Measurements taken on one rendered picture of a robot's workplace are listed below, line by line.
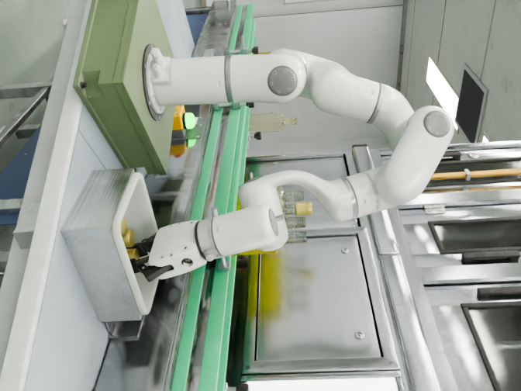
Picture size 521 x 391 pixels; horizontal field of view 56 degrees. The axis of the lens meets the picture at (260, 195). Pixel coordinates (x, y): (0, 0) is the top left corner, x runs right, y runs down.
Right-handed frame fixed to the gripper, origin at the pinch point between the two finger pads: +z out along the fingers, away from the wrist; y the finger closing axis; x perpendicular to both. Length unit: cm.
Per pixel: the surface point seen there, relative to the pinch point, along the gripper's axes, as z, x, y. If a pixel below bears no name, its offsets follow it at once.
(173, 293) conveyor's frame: -1.9, -12.9, 1.6
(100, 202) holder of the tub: -3.3, 15.3, -2.2
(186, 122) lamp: -2, 0, 52
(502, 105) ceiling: -147, -171, 277
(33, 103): 57, 9, 83
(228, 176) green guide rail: -12.8, -8.9, 32.7
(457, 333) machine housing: -55, -52, 7
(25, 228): 6.7, 18.3, -8.3
